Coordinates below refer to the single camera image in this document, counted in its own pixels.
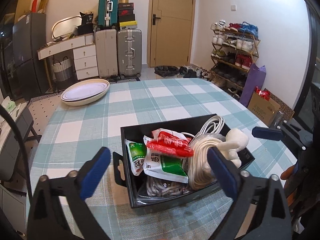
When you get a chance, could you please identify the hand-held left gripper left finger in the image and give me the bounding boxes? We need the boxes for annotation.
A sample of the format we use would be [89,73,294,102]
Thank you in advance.
[27,146,112,240]

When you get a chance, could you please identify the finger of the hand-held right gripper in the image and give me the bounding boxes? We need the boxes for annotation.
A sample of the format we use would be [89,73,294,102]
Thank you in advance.
[252,126,284,142]

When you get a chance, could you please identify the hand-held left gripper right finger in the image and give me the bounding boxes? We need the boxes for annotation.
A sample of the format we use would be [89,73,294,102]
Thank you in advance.
[207,146,293,240]

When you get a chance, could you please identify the bagged white rope bundle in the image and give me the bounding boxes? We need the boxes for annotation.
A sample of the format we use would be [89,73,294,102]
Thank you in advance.
[182,133,228,191]

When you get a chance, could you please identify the white plush toy keychain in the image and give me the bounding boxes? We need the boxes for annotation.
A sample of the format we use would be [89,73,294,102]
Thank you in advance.
[219,128,251,168]

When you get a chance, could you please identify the green white medicine packet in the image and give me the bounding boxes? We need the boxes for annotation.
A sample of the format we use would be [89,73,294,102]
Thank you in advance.
[143,140,190,184]
[126,139,148,177]

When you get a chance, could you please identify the white charging cable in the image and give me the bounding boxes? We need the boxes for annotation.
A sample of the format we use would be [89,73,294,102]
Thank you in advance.
[199,115,226,141]

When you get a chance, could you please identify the black cardboard box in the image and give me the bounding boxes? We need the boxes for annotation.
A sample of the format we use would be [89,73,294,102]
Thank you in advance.
[112,113,256,216]

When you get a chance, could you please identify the red snack packet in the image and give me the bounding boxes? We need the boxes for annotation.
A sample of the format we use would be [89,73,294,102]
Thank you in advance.
[146,128,195,158]

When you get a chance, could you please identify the person's right hand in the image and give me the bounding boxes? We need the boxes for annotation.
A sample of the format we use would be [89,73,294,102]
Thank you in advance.
[280,166,299,181]

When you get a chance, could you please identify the open cardboard carton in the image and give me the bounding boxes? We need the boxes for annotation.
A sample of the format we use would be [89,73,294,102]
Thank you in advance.
[247,88,296,127]

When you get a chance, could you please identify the purple bag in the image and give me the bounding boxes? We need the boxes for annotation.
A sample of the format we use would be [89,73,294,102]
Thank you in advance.
[239,63,266,108]

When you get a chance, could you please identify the cream shallow dish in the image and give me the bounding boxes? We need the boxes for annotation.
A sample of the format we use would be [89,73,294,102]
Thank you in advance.
[61,78,110,106]

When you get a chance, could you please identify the wooden shoe rack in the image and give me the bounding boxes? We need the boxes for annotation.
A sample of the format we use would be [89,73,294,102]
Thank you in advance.
[209,20,261,98]

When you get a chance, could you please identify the white shallow dish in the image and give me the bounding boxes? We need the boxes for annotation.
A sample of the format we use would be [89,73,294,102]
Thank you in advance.
[62,82,109,101]

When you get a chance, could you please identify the grey side table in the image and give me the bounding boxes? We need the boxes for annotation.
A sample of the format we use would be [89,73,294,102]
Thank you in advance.
[0,102,42,181]

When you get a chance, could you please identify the rows of sneakers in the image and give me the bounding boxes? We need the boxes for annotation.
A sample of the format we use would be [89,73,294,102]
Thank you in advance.
[210,20,259,93]

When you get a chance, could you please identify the checked teal tablecloth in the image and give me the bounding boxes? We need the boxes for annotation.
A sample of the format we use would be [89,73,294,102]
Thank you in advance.
[26,77,299,240]

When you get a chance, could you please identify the pile of shoes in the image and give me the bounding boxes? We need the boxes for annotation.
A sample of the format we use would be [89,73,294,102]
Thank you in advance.
[154,65,213,79]

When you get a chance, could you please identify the woven laundry basket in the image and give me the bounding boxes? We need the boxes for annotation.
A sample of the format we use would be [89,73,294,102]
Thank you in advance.
[51,56,74,91]

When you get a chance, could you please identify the green white tissue pack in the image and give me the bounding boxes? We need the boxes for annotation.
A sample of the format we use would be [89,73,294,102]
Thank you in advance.
[1,97,18,113]

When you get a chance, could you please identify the white dresser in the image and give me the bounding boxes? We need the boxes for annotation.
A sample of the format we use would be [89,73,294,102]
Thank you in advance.
[37,33,100,81]

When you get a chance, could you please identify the beige suitcase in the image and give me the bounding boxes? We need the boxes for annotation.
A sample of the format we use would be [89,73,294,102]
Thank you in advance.
[94,28,119,79]

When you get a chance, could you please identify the silver suitcase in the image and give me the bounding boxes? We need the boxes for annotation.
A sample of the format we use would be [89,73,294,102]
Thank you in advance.
[117,29,143,79]

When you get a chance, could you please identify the dark grey refrigerator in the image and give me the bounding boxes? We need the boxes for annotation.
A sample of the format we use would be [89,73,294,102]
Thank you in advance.
[0,12,50,101]

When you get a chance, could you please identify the tan door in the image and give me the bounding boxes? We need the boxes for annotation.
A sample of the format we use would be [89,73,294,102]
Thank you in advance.
[149,0,196,68]

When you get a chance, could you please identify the oval mirror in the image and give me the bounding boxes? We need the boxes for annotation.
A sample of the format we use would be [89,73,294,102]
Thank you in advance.
[51,15,83,41]

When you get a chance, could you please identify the black bag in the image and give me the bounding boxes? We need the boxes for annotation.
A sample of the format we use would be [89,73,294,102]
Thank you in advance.
[77,11,95,36]

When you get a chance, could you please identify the stack of shoe boxes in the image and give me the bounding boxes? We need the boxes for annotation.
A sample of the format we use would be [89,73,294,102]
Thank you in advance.
[118,0,138,30]

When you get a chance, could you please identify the teal suitcase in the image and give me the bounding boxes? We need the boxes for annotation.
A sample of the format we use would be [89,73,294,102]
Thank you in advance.
[98,0,120,29]

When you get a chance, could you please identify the brown cardboard box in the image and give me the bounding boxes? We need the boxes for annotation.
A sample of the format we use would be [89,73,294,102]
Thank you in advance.
[39,0,50,15]

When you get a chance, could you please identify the bagged grey cord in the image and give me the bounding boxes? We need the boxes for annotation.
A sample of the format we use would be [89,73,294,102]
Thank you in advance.
[137,174,193,201]

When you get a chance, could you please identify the black cable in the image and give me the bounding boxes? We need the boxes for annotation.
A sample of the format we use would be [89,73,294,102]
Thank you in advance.
[0,104,33,198]

